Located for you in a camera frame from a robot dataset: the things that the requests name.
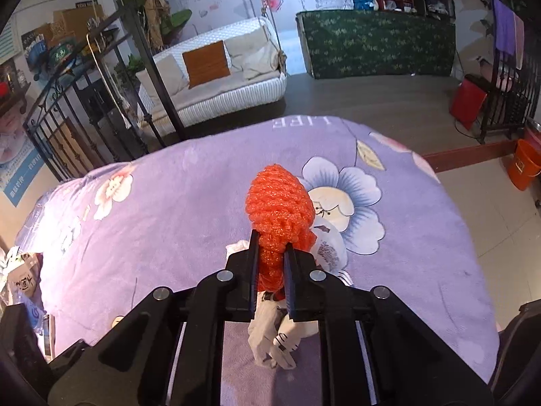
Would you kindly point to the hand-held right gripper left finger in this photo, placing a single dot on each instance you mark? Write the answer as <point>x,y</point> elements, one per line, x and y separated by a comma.
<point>253,270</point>

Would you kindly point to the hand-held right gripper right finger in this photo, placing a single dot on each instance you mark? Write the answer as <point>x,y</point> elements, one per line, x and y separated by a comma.
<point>290,279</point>

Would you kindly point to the orange foam fruit net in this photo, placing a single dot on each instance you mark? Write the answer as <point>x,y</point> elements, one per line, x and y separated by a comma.
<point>274,203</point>

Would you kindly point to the black trash bin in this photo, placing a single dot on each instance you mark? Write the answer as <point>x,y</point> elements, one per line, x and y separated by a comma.
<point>522,346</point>

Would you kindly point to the small white tissue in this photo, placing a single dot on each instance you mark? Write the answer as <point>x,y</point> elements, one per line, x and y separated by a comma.
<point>236,248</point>

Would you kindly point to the white printed wrapper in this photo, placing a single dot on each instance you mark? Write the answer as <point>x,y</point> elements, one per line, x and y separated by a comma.
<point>329,249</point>

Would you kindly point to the white printed plastic bag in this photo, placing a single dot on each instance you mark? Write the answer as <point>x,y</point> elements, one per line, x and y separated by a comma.
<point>21,279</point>

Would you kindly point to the purple floral blanket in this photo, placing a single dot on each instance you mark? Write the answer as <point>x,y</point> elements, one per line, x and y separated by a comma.
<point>190,220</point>

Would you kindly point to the white wicker swing sofa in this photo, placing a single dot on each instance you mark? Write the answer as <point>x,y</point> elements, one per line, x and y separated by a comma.
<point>236,93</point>

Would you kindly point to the black iron stair railing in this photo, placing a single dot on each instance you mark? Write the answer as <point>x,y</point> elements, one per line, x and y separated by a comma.
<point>161,89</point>

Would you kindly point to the beige cushion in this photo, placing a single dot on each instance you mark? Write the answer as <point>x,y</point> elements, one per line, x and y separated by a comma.
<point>167,78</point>
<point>253,57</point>

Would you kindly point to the orange cushion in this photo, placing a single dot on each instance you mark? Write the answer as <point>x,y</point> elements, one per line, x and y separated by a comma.
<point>207,64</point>

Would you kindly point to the green patterned mattress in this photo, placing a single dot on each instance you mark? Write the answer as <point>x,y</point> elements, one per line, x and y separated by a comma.
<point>380,44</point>

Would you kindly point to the orange bucket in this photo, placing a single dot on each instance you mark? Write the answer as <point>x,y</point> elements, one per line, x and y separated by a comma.
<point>526,165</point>

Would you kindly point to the blue bag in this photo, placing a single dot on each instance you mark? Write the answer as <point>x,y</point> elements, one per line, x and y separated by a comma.
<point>365,2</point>

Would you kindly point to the cardboard boxes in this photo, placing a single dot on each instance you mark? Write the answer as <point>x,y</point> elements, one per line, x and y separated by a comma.
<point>76,21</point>

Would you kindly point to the black display box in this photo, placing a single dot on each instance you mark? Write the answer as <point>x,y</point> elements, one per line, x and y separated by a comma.
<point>435,0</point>

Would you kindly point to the purple towel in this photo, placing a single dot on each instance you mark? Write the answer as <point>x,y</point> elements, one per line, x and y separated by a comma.
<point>503,29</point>

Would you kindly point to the pink towel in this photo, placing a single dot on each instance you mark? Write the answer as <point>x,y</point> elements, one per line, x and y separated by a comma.
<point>519,42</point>

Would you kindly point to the wall poster with dome drawing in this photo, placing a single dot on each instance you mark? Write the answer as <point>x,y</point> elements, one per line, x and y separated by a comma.
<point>236,4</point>

